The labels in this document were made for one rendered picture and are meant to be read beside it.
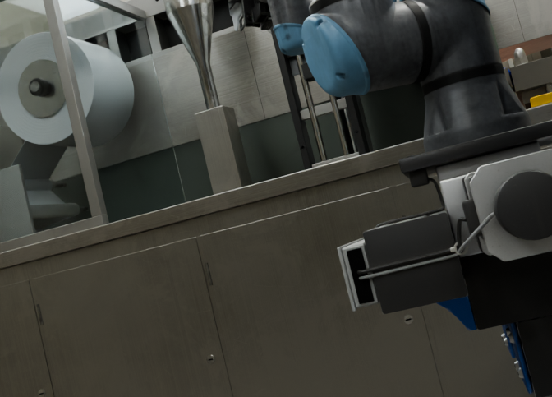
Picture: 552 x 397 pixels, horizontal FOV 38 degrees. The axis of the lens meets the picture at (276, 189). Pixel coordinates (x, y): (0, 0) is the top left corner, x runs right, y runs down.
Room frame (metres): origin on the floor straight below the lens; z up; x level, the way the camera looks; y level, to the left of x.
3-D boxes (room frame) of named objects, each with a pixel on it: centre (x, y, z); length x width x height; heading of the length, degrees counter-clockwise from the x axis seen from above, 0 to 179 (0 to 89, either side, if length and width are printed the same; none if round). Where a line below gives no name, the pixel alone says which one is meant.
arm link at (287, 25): (1.37, -0.12, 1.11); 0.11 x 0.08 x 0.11; 105
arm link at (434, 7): (1.14, -0.29, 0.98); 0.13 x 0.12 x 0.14; 105
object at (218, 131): (2.32, 0.12, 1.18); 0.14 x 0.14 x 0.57
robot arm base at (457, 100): (1.14, -0.30, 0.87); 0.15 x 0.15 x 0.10
